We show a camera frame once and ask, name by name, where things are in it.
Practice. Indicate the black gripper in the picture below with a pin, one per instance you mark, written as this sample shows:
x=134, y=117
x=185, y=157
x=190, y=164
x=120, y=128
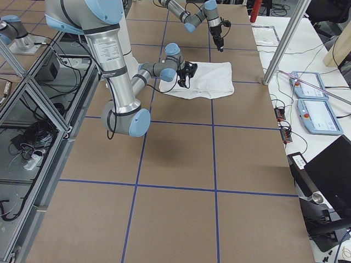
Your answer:
x=183, y=76
x=216, y=33

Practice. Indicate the white long-sleeve printed shirt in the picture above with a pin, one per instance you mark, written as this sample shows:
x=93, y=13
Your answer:
x=210, y=81

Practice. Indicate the clear plastic sheet bag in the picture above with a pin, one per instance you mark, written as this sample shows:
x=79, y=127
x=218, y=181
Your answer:
x=265, y=36

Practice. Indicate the red cylinder object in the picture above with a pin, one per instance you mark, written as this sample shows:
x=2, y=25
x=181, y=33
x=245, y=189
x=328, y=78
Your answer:
x=255, y=10

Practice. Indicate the blue teach pendant near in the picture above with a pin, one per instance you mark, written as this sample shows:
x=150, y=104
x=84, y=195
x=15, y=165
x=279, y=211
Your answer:
x=318, y=117

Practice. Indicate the black laptop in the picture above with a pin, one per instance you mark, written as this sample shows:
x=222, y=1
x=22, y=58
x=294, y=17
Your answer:
x=330, y=172

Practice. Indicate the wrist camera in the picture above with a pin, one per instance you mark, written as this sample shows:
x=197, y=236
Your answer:
x=225, y=23
x=190, y=69

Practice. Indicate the aluminium frame post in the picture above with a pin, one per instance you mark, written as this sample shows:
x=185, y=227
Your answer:
x=286, y=38

